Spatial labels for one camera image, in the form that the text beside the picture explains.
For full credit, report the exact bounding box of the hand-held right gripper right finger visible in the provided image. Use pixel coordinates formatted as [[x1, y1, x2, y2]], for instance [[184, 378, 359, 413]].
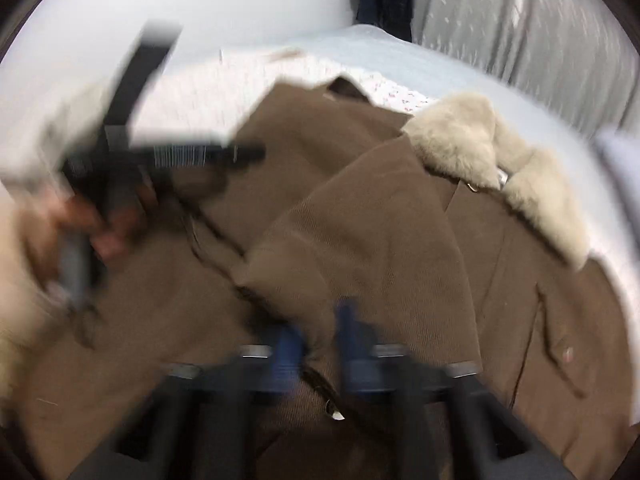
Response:
[[334, 297, 576, 480]]

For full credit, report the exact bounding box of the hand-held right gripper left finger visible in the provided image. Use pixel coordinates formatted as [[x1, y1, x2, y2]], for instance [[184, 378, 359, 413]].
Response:
[[70, 322, 307, 480]]

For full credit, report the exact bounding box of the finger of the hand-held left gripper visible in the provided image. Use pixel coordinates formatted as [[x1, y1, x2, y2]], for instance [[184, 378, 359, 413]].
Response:
[[129, 142, 267, 171], [106, 21, 184, 130]]

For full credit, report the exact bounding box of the brown coat with fur collar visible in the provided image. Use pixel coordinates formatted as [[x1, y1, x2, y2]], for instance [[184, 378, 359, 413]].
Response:
[[12, 77, 640, 480]]

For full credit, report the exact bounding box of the person's left forearm cream sleeve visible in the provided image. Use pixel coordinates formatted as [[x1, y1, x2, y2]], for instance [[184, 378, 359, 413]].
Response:
[[0, 180, 68, 401]]

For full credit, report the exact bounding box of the person's left hand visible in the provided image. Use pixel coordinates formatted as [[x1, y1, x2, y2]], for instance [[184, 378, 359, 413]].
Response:
[[27, 190, 148, 273]]

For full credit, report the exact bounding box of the cherry print cloth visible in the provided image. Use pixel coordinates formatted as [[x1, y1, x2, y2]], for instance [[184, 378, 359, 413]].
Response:
[[132, 46, 443, 137]]

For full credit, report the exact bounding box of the grey star pattern curtain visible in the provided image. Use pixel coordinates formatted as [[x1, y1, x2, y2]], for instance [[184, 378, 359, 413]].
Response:
[[410, 0, 640, 138]]

